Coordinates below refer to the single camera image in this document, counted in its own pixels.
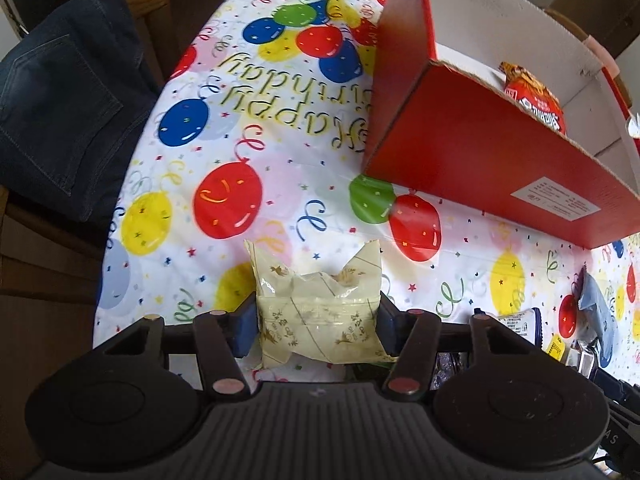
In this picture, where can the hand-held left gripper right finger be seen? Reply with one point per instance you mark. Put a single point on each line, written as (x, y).
(387, 321)

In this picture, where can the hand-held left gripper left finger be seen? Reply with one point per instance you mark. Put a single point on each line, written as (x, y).
(245, 327)

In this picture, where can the cream snack packet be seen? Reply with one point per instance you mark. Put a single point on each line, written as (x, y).
(315, 310)

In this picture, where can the silver foil snack packet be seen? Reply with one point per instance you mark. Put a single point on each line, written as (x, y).
(582, 360)

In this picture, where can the light blue snack packet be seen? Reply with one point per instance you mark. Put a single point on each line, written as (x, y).
(597, 315)

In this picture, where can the white and blue snack packet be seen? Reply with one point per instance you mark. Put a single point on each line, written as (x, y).
(520, 327)

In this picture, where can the red cardboard box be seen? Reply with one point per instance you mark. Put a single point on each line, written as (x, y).
(475, 160)

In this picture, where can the red snack packet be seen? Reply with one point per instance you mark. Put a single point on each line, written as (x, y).
(537, 97)

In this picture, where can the small yellow label packet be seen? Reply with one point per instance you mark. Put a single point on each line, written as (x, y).
(557, 349)

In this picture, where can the balloon print tablecloth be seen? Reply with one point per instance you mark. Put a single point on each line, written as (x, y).
(225, 160)

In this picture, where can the dark blue jeans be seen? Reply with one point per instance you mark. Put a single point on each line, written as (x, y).
(65, 100)

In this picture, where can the wooden chair with jeans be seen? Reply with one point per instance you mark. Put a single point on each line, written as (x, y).
(150, 15)

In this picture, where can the pink towel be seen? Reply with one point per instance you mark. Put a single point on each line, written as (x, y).
(605, 55)

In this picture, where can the wooden chair with towel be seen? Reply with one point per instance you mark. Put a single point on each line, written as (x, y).
(570, 22)

